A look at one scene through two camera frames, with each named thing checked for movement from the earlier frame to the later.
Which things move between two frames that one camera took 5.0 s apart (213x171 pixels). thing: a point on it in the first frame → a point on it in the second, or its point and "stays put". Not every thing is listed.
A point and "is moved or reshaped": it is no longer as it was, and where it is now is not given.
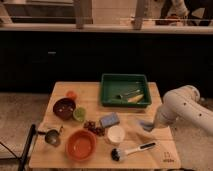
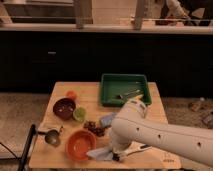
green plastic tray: [124, 90] stays put
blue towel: [147, 126] is moved or reshaped
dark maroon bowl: [64, 108] stays put
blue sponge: [109, 119] stays put
